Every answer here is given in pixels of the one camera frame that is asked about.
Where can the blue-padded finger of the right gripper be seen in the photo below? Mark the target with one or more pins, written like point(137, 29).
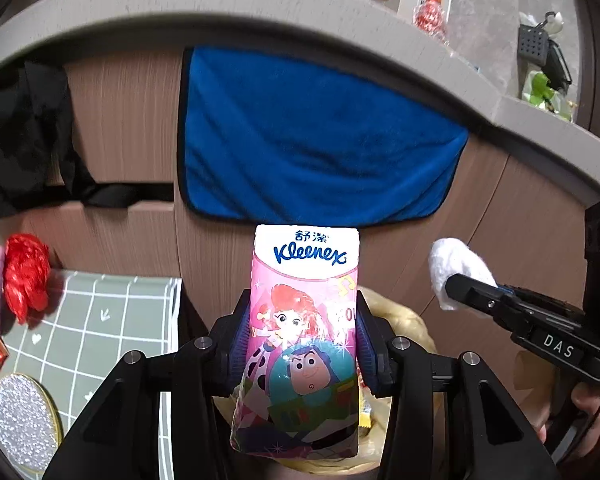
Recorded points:
point(494, 301)

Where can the person's right hand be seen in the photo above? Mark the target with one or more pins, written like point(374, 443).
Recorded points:
point(585, 398)

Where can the black cloth on cabinet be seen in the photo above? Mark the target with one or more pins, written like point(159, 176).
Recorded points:
point(39, 166)

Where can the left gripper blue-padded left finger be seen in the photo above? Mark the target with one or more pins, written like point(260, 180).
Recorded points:
point(230, 334)

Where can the black perforated wall holder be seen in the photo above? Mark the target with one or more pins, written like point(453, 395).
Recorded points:
point(537, 46)

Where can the blue towel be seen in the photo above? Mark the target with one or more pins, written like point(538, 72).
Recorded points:
point(266, 138)

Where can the silver round scrub pad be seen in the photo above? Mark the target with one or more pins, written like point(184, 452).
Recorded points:
point(30, 431)

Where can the orange red snack bag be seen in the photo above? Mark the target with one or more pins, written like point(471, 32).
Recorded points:
point(429, 17)

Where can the green checked tablecloth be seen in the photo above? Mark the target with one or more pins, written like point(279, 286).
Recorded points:
point(91, 321)

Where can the pink Kleenex tissue pack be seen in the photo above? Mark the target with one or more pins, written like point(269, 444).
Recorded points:
point(298, 397)

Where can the green plant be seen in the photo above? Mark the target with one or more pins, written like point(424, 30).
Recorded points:
point(536, 91)

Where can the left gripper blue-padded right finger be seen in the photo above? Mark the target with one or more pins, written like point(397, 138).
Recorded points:
point(372, 335)

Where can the grey kitchen countertop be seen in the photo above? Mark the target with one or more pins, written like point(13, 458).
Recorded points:
point(359, 26)

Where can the red mesh scrubber ball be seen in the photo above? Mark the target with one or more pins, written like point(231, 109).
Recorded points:
point(26, 273)

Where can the white tissue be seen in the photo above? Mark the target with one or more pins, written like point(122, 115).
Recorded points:
point(449, 256)

